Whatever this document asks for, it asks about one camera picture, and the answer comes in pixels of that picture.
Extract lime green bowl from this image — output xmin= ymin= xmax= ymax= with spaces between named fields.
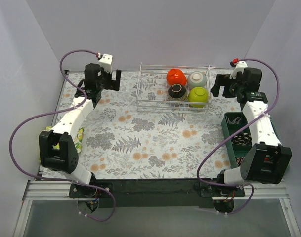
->
xmin=188 ymin=87 xmax=209 ymax=108

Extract pale green celadon bowl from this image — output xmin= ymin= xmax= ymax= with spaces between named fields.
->
xmin=187 ymin=71 xmax=207 ymax=88

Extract white wire dish rack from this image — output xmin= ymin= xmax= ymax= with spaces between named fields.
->
xmin=136 ymin=63 xmax=213 ymax=114

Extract beige dark rimmed bowl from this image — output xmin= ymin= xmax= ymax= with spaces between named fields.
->
xmin=168 ymin=84 xmax=187 ymax=101

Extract orange red bowl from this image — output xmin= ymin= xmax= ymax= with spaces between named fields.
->
xmin=166 ymin=68 xmax=187 ymax=86

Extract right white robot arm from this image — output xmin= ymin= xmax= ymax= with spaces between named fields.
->
xmin=211 ymin=67 xmax=292 ymax=196

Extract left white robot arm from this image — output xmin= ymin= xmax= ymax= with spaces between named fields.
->
xmin=39 ymin=63 xmax=122 ymax=198

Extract white clips in tray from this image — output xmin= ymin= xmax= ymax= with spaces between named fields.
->
xmin=225 ymin=116 xmax=241 ymax=124

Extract black dotted rolled ribbon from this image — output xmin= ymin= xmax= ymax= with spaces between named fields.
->
xmin=231 ymin=132 xmax=252 ymax=146

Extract floral patterned table mat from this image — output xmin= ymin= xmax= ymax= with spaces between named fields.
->
xmin=41 ymin=69 xmax=251 ymax=180

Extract green compartment tray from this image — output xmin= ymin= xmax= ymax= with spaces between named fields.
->
xmin=221 ymin=111 xmax=279 ymax=168

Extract lemon print folded cloth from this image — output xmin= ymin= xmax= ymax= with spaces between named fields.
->
xmin=43 ymin=126 xmax=84 ymax=156

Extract dark floral rolled ribbon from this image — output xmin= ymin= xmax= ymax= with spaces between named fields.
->
xmin=236 ymin=157 xmax=245 ymax=167

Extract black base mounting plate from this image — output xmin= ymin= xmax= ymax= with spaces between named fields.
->
xmin=68 ymin=178 xmax=246 ymax=208

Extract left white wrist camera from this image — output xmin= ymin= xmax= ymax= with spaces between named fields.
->
xmin=96 ymin=53 xmax=113 ymax=73

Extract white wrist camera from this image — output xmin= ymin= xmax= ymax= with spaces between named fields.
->
xmin=96 ymin=53 xmax=113 ymax=73
xmin=229 ymin=58 xmax=248 ymax=79

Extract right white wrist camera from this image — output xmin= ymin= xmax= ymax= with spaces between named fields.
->
xmin=229 ymin=58 xmax=248 ymax=79

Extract aluminium front rail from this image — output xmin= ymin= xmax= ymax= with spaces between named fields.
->
xmin=24 ymin=181 xmax=289 ymax=200

